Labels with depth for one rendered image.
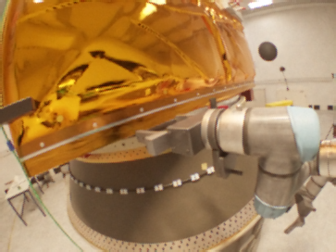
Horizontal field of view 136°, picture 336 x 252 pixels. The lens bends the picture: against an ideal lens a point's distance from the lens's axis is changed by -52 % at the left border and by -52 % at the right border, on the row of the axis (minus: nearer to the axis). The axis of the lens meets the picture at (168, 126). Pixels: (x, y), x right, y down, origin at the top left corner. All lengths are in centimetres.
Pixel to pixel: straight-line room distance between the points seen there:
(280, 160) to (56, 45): 48
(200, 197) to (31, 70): 73
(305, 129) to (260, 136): 6
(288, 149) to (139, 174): 56
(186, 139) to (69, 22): 39
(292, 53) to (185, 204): 800
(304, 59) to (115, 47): 810
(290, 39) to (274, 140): 815
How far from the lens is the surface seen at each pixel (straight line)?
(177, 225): 68
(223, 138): 21
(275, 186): 23
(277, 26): 847
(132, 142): 58
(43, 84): 36
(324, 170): 33
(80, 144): 39
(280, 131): 19
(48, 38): 40
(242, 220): 81
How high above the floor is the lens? 185
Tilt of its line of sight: 13 degrees down
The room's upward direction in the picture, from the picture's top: 13 degrees counter-clockwise
